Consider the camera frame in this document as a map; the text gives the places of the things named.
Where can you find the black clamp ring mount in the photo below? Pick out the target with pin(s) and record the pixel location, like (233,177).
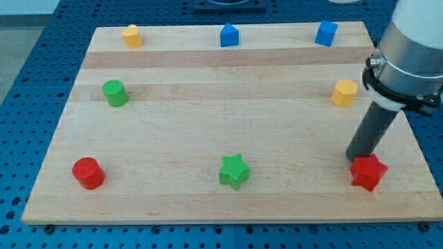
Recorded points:
(393,101)

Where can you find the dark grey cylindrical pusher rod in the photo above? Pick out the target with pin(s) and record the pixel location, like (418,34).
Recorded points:
(373,126)

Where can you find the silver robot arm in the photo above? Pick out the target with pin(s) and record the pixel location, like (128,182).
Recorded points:
(403,74)

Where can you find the red star block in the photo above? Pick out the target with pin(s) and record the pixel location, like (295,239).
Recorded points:
(367,172)

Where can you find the green star block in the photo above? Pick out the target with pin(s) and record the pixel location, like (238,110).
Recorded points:
(234,171)

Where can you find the yellow hexagon block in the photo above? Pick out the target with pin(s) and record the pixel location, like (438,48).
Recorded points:
(344,93)

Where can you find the blue cube block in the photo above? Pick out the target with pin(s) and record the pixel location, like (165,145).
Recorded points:
(325,33)

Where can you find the light wooden board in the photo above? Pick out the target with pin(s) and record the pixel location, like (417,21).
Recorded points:
(192,101)

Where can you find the blue triangular prism block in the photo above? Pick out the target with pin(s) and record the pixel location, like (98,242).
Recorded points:
(229,36)

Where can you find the yellow heart block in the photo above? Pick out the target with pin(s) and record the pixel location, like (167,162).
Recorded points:
(131,37)

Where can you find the green cylinder block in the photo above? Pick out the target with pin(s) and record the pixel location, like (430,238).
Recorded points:
(115,93)

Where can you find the red cylinder block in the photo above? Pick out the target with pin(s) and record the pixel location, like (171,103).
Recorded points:
(88,173)

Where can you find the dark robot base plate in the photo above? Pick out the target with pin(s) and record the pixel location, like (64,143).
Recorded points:
(200,6)

